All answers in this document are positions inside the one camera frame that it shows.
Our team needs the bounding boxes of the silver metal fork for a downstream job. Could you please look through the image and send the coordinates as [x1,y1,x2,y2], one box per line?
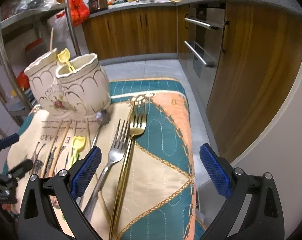
[83,120,130,222]

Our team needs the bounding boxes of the printed quilted table mat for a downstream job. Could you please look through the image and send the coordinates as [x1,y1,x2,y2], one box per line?
[4,77,204,239]

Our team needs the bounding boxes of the red plastic bag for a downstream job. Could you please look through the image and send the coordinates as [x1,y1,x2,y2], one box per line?
[17,71,30,91]

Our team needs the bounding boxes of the dark rice cooker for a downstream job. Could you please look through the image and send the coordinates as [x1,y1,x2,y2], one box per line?
[87,0,108,14]

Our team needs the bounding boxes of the yellow tulip plastic spoon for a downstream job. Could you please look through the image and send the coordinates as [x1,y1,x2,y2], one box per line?
[58,48,75,72]

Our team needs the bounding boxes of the white plastic bag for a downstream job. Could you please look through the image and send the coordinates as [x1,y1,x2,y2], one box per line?
[47,11,72,51]

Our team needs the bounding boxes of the gold metal fork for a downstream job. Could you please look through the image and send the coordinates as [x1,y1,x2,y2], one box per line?
[108,99,146,239]

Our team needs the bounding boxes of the white ceramic double utensil holder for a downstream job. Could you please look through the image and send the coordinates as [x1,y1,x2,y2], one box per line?
[24,48,111,119]

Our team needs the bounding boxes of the built-in oven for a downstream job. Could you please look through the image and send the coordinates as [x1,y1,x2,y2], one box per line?
[185,2,226,82]

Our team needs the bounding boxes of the wooden kitchen cabinets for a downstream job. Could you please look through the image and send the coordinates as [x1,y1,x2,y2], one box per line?
[82,2,302,161]

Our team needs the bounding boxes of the yellow tulip plastic fork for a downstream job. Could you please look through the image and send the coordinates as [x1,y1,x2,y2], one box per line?
[63,135,87,221]

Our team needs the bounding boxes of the flower-shaped metal spoon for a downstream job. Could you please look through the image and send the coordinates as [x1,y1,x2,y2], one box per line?
[78,109,110,210]

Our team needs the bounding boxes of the metal shelf rack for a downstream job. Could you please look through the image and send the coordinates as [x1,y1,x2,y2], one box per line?
[0,0,81,126]

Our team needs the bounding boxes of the orange-red hanging plastic bag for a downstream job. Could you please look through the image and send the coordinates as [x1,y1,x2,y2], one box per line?
[68,0,90,27]

